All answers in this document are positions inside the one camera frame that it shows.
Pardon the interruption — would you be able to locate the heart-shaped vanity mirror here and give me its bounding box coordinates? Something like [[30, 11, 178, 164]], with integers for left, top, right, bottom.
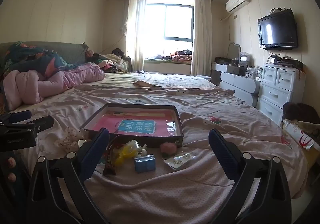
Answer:
[[227, 42, 241, 65]]

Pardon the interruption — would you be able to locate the pile of clothes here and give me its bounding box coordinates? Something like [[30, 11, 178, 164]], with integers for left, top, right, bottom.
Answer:
[[86, 48, 132, 73]]

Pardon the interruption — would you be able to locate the clear cosmetics organizer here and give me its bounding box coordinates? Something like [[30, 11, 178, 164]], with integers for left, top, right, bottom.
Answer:
[[239, 52, 251, 65]]

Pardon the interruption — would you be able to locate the pink quilt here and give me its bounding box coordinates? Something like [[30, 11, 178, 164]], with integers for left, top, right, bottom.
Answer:
[[2, 62, 106, 112]]

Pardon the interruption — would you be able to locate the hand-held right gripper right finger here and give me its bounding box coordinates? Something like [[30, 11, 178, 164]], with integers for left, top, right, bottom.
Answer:
[[208, 128, 293, 224]]

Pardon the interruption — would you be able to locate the white quilted bed cover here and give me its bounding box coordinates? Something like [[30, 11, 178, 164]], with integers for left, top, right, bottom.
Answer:
[[105, 72, 219, 91]]

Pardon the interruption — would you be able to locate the person's left hand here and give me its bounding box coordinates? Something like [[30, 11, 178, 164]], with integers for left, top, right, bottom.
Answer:
[[6, 157, 17, 182]]

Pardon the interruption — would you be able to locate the black wall television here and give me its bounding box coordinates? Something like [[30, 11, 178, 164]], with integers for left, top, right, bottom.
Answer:
[[257, 8, 299, 50]]

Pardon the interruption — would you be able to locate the white vanity desk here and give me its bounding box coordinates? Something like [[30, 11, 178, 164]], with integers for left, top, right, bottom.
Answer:
[[211, 63, 261, 107]]

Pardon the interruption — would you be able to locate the folded clothes heap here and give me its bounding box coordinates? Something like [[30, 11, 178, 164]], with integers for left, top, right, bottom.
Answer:
[[169, 49, 193, 62]]

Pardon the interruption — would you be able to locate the grey padded headboard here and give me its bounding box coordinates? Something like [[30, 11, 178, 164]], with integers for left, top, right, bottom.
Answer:
[[0, 41, 89, 65]]

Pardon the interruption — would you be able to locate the pearl hair clip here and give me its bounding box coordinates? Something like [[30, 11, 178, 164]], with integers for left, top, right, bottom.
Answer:
[[136, 144, 150, 157]]

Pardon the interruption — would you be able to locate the shallow dark cardboard tray box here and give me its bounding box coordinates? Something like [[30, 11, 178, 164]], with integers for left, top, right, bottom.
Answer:
[[83, 103, 184, 145]]

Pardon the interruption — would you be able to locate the window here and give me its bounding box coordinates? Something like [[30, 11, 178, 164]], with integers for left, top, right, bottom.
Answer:
[[144, 3, 195, 42]]

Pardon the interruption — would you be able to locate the tan cloth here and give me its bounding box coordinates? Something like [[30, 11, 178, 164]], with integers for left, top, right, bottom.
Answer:
[[133, 80, 163, 88]]

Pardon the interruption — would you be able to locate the dark floral quilt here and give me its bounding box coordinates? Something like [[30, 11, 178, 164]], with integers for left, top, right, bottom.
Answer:
[[0, 41, 81, 77]]

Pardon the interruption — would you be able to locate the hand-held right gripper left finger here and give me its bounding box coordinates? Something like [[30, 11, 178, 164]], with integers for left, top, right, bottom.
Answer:
[[26, 128, 110, 224]]

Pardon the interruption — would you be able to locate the clear earring card packet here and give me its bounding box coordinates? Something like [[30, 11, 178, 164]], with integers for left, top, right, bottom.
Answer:
[[164, 152, 197, 170]]

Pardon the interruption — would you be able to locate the white and red bag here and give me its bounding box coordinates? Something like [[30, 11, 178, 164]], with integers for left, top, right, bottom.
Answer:
[[282, 119, 316, 151]]

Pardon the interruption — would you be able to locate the white sheer curtain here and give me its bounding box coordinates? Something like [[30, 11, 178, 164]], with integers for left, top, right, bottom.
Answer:
[[190, 0, 213, 77], [119, 0, 148, 72]]

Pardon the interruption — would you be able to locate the small blue box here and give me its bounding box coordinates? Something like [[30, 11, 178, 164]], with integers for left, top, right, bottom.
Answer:
[[134, 154, 156, 173]]

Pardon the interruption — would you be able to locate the dark red hair accessory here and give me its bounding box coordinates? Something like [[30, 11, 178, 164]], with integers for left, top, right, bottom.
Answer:
[[102, 135, 125, 176]]

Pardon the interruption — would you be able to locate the black set-top box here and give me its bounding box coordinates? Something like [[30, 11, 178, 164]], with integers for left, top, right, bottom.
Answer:
[[274, 56, 304, 70]]

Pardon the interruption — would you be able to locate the pink fluffy ball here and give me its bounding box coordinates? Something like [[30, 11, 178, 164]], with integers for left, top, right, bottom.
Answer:
[[160, 142, 179, 157]]

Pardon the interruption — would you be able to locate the brown fluffy cloth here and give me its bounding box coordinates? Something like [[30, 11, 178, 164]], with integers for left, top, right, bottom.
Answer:
[[282, 102, 320, 127]]

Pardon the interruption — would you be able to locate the yellow plastic pouch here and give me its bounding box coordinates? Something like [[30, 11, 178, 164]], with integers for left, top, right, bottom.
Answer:
[[114, 140, 140, 166]]

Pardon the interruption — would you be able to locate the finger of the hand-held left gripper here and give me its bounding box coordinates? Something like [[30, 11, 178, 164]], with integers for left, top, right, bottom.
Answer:
[[4, 115, 54, 137], [0, 110, 32, 123]]

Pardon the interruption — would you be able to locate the white dotted hair scrunchie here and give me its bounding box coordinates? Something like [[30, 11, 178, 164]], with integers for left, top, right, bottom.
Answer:
[[54, 126, 86, 151]]

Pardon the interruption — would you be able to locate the white drawer chest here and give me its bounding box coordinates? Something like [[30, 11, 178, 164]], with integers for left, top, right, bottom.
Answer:
[[256, 63, 306, 120]]

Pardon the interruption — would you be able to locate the white air conditioner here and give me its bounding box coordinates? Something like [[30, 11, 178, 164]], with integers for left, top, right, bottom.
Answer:
[[225, 0, 251, 13]]

